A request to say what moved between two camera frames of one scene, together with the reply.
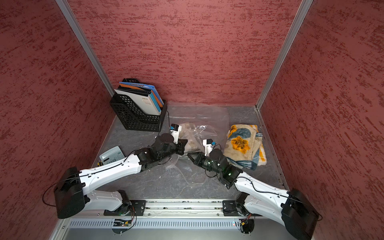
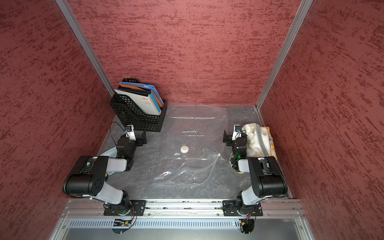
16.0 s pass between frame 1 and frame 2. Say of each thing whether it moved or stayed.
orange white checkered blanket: moved
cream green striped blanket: moved
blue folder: stayed
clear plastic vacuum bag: moved
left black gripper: moved
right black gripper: moved
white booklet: stayed
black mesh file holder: stayed
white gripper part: moved
